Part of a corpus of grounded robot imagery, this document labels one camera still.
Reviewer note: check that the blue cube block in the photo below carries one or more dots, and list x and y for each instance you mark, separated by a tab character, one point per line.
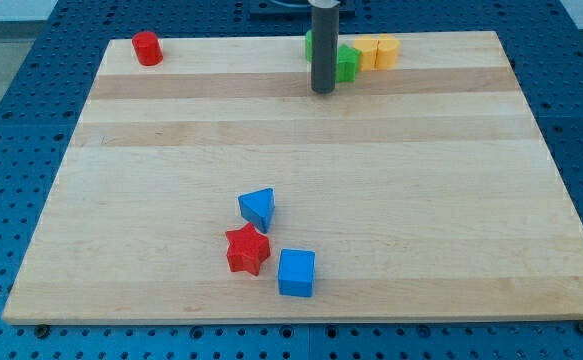
296	272

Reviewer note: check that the yellow block right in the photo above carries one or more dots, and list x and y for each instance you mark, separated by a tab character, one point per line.
388	48

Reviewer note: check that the red star block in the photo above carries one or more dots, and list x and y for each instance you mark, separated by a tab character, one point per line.
247	249

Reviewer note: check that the yellow block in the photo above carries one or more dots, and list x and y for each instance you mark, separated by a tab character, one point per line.
388	48
367	46

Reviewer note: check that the yellow block left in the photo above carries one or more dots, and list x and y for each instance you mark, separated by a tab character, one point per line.
367	46

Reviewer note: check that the green block behind rod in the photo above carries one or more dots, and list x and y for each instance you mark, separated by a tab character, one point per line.
308	46

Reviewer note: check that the blue triangle block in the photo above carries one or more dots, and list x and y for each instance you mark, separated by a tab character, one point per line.
258	208

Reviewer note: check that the light wooden board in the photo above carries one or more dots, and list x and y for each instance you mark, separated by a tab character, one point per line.
427	192

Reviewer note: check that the green star block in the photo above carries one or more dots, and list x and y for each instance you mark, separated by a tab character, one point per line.
347	65

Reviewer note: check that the red cylinder block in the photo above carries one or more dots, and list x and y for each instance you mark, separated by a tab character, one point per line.
147	48

